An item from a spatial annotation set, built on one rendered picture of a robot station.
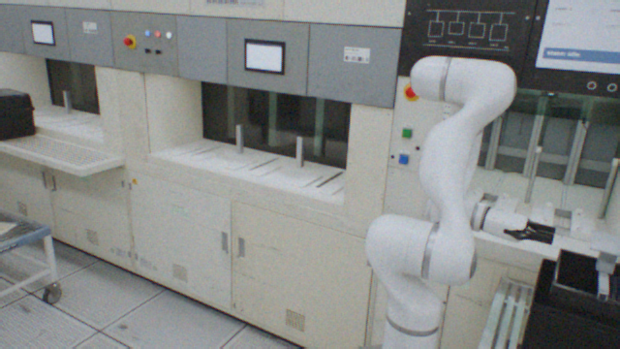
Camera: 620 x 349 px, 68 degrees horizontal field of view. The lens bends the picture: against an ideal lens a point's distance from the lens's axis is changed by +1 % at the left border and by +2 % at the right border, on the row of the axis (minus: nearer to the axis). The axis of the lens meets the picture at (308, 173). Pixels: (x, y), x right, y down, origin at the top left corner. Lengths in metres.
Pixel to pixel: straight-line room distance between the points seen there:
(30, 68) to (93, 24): 1.30
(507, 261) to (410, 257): 0.83
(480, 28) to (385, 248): 0.87
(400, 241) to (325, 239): 1.03
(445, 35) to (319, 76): 0.49
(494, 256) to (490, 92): 0.85
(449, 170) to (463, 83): 0.19
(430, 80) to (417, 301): 0.48
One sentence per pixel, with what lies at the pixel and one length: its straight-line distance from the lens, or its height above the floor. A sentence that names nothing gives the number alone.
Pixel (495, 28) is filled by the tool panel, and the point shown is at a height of 1.57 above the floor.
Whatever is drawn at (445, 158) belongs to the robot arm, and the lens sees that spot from 1.00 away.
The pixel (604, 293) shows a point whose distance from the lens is 1.30.
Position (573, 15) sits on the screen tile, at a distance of 1.58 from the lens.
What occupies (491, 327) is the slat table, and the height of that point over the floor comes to 0.76.
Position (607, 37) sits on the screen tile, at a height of 1.57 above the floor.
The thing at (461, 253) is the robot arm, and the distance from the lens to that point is 0.96.
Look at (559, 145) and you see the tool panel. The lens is 2.54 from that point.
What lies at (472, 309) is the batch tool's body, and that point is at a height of 0.57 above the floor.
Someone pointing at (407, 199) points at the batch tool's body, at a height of 0.95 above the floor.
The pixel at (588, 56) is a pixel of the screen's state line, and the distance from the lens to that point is 1.58.
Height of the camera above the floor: 1.59
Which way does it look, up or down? 19 degrees down
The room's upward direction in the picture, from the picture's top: 3 degrees clockwise
